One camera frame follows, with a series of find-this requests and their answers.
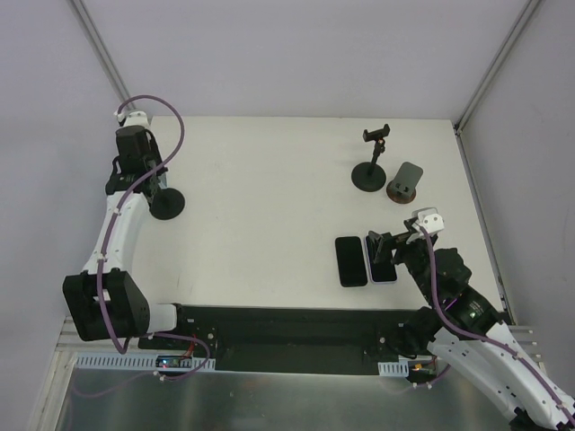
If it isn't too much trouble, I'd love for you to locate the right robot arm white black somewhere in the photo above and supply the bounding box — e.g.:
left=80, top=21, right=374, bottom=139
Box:
left=366, top=232, right=574, bottom=430

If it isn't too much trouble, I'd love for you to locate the white cable duct right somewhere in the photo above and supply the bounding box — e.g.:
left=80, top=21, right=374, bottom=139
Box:
left=377, top=360, right=410, bottom=378

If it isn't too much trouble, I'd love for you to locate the white cable duct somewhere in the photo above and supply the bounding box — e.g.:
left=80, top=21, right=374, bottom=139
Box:
left=75, top=353, right=216, bottom=374
left=377, top=360, right=410, bottom=378

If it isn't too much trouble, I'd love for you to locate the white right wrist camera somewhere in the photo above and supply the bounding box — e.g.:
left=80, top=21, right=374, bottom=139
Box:
left=412, top=207, right=445, bottom=235

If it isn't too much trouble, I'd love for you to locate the black round phone stand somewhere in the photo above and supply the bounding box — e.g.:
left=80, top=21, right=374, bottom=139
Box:
left=150, top=188, right=185, bottom=221

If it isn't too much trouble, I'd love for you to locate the black phone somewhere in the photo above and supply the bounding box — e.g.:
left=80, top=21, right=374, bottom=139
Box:
left=334, top=236, right=367, bottom=288

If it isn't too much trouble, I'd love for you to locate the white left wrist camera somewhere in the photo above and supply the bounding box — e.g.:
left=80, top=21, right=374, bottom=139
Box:
left=114, top=110, right=150, bottom=129

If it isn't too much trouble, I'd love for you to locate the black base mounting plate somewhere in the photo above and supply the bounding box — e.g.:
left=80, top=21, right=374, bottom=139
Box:
left=130, top=305, right=440, bottom=375

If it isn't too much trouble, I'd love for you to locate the aluminium frame post right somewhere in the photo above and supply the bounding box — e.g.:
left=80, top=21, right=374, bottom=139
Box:
left=454, top=0, right=545, bottom=136

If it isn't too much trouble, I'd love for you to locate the aluminium frame post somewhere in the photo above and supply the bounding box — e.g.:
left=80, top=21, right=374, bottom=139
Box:
left=66, top=0, right=131, bottom=101
left=454, top=0, right=545, bottom=136

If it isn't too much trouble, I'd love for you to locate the grey stand on wooden base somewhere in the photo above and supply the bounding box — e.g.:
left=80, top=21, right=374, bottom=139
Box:
left=386, top=162, right=423, bottom=205

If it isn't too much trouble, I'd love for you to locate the white cable duct left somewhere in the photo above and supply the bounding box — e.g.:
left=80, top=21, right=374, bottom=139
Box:
left=75, top=353, right=216, bottom=374

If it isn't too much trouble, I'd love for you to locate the aluminium frame post left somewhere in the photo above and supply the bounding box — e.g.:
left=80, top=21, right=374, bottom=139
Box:
left=66, top=0, right=131, bottom=101

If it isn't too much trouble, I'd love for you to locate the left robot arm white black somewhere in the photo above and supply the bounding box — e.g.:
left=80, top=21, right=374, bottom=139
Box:
left=63, top=125, right=190, bottom=349

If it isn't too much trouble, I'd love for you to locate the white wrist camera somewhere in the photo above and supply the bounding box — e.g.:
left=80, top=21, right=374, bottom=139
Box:
left=114, top=110, right=150, bottom=129
left=412, top=207, right=445, bottom=235

